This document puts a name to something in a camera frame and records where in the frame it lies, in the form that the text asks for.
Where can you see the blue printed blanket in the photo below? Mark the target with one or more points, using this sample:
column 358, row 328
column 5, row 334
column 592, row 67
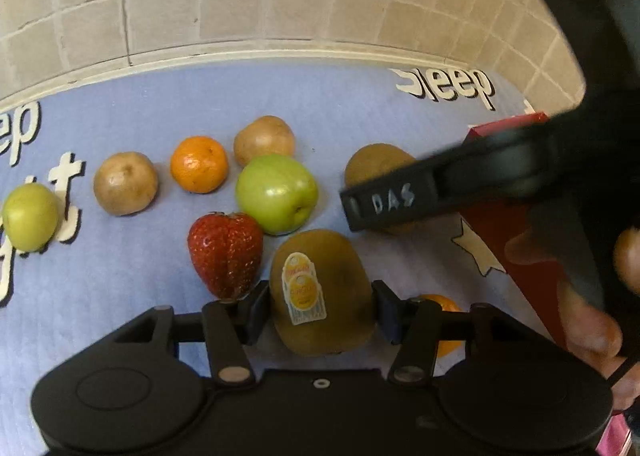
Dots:
column 350, row 101

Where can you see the small green apple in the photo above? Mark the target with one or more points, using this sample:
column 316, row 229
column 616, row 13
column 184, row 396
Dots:
column 30, row 218

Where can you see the person's right hand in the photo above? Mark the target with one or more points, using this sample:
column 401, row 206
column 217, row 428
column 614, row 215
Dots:
column 587, row 331

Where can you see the light brown round fruit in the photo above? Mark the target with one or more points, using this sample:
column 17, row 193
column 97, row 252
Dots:
column 125, row 183
column 264, row 137

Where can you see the pink cloth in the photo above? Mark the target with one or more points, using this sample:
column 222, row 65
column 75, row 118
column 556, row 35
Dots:
column 617, row 436

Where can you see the brown kiwi with yellow sticker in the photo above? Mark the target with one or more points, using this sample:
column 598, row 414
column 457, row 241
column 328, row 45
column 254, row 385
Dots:
column 322, row 286

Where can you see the large green apple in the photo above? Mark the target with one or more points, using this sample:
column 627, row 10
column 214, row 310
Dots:
column 277, row 193

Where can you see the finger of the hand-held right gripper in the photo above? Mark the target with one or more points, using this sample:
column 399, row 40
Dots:
column 390, row 201

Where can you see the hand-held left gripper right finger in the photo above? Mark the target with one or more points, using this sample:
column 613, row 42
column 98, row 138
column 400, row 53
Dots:
column 386, row 310

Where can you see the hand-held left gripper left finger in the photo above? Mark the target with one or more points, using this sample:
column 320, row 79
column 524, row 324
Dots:
column 258, row 308

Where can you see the red box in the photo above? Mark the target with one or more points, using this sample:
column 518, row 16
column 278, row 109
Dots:
column 492, row 223

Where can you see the orange mandarin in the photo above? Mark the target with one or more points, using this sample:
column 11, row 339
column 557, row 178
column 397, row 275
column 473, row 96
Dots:
column 445, row 303
column 199, row 164

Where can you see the brown kiwi without sticker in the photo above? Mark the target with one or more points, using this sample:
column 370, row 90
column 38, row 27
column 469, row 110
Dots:
column 376, row 164

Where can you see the red strawberry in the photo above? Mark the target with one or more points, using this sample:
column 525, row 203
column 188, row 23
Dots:
column 225, row 256

